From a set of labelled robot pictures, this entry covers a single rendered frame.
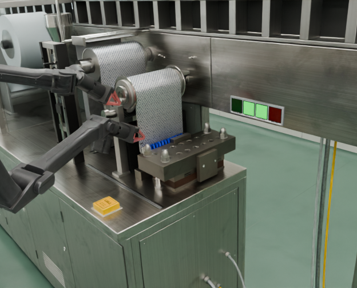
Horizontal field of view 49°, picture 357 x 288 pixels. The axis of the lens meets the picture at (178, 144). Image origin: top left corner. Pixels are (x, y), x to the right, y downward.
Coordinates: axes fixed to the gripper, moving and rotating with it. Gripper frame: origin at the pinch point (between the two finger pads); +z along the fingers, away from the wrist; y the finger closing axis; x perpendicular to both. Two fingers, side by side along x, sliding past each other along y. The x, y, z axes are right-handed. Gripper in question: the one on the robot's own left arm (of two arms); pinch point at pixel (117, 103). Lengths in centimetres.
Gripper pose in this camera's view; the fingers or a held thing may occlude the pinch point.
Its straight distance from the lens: 153.9
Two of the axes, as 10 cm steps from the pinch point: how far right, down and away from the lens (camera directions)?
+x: 4.3, -9.0, 0.9
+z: 6.0, 3.6, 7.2
